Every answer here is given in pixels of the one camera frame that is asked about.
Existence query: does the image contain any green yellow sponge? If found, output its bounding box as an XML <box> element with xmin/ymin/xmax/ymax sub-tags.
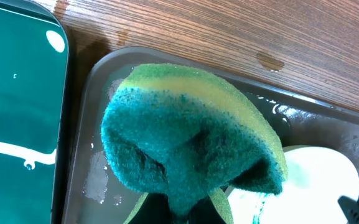
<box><xmin>101</xmin><ymin>63</ymin><xmax>287</xmax><ymax>223</ymax></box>

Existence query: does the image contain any black tray with green water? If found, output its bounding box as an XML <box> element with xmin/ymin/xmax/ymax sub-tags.
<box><xmin>0</xmin><ymin>1</ymin><xmax>70</xmax><ymax>223</ymax></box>

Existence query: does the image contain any grey serving tray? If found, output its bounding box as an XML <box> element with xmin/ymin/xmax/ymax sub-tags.
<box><xmin>62</xmin><ymin>47</ymin><xmax>359</xmax><ymax>223</ymax></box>

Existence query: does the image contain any white plate tray corner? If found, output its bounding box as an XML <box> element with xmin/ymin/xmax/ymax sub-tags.
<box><xmin>228</xmin><ymin>146</ymin><xmax>359</xmax><ymax>224</ymax></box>

